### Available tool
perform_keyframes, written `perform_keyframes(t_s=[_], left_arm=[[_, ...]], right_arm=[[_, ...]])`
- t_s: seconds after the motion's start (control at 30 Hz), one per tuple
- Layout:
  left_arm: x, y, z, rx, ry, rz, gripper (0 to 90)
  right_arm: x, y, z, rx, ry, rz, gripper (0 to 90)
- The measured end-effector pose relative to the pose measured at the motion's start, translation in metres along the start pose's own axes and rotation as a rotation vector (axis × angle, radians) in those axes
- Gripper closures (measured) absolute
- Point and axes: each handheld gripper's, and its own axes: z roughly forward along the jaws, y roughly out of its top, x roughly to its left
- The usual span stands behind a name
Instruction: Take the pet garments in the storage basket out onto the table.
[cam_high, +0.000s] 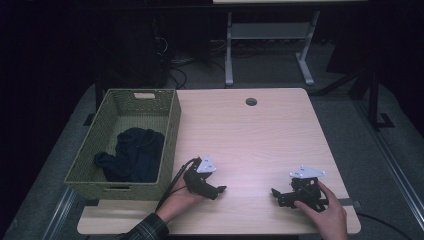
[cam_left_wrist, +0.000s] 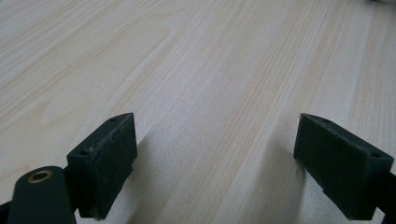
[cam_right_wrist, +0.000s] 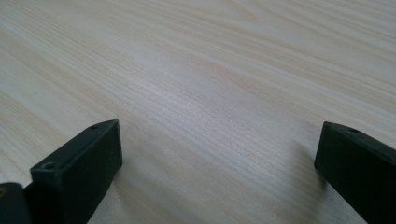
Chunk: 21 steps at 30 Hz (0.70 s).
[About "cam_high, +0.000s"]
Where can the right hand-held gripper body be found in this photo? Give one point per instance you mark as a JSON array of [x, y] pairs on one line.
[[305, 190]]

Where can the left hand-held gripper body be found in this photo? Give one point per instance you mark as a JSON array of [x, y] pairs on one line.
[[196, 181]]

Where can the green woven basket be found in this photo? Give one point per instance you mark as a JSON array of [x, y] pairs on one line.
[[100, 133]]

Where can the dark blue cloth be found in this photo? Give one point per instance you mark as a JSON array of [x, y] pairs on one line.
[[136, 156]]

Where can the person's right hand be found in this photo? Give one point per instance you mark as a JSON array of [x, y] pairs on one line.
[[330, 220]]

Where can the black floor stand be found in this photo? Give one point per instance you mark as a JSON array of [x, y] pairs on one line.
[[373, 100]]

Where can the person's left hand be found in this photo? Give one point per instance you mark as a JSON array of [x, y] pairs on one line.
[[176, 203]]

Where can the white metal table frame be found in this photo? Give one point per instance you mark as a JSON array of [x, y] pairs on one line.
[[266, 31]]

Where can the dark round table grommet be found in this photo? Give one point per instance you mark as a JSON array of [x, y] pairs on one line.
[[251, 101]]

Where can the grey metal floor rail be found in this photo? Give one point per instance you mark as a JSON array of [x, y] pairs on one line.
[[393, 166], [60, 213]]

